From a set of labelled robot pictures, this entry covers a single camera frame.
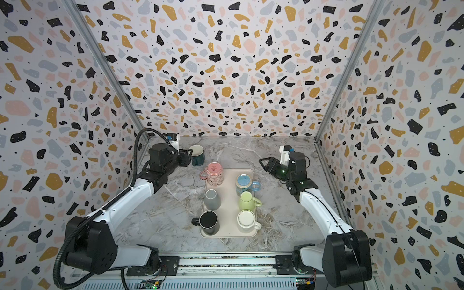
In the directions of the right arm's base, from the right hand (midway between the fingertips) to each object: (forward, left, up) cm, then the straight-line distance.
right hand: (259, 159), depth 80 cm
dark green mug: (+13, +32, -14) cm, 37 cm away
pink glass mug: (+1, +22, -13) cm, 26 cm away
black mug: (-23, +22, -14) cm, 34 cm away
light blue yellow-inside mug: (-4, +7, -14) cm, 16 cm away
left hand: (+6, +33, +1) cm, 33 cm away
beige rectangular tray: (-12, +14, -24) cm, 30 cm away
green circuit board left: (-44, +43, -23) cm, 66 cm away
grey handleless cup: (-11, +22, -19) cm, 31 cm away
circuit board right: (-42, -18, -24) cm, 52 cm away
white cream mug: (-22, +6, -16) cm, 28 cm away
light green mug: (-13, +5, -15) cm, 21 cm away
